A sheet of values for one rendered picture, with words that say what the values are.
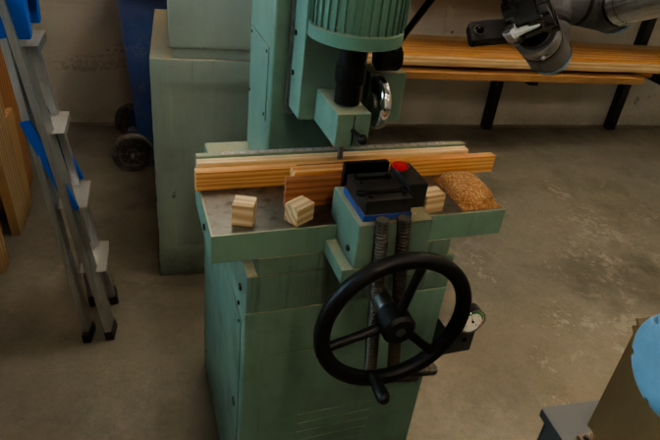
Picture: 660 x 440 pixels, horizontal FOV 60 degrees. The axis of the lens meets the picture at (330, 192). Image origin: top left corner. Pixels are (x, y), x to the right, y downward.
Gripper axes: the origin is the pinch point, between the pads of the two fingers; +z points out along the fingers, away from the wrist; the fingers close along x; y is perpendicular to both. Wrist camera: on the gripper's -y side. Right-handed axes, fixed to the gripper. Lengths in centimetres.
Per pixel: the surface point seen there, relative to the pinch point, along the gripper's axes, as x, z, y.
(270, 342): 52, 1, -58
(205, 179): 20, 16, -56
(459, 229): 35.9, -17.3, -20.7
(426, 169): 20.8, -20.9, -26.3
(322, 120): 10.7, 0.6, -37.8
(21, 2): -36, 25, -102
